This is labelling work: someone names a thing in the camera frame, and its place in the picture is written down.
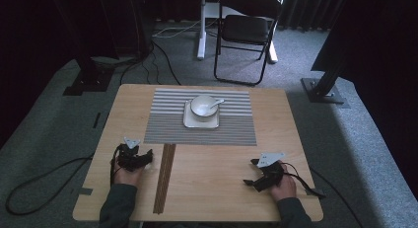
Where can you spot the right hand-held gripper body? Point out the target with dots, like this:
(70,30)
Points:
(272,173)

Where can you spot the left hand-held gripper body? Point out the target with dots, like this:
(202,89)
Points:
(129,157)

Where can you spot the pair of brown chopsticks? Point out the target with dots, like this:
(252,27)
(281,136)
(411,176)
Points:
(164,178)

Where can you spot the person's right hand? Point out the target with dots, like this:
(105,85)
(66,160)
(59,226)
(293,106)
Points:
(284,188)

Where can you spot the person's left hand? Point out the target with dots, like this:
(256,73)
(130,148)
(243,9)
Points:
(126,177)

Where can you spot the grey striped placemat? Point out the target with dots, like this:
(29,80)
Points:
(230,132)

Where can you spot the grey tape strip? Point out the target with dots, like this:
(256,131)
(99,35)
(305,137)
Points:
(315,192)
(85,191)

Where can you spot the black strip on carpet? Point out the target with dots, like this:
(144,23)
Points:
(96,120)

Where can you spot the white square plate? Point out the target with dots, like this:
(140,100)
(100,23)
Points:
(197,124)

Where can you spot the white bowl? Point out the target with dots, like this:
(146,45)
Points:
(201,108)

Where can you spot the white spoon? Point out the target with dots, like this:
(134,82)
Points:
(218,102)

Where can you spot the black stand with base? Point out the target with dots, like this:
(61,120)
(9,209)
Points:
(88,81)

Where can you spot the black folding chair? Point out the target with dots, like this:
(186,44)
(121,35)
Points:
(244,29)

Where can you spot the dark curtain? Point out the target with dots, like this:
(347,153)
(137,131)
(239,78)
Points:
(305,11)

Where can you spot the metal stand with base plate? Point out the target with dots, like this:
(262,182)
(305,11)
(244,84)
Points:
(323,90)

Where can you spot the white desk frame leg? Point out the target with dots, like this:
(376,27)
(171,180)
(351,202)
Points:
(201,40)
(272,55)

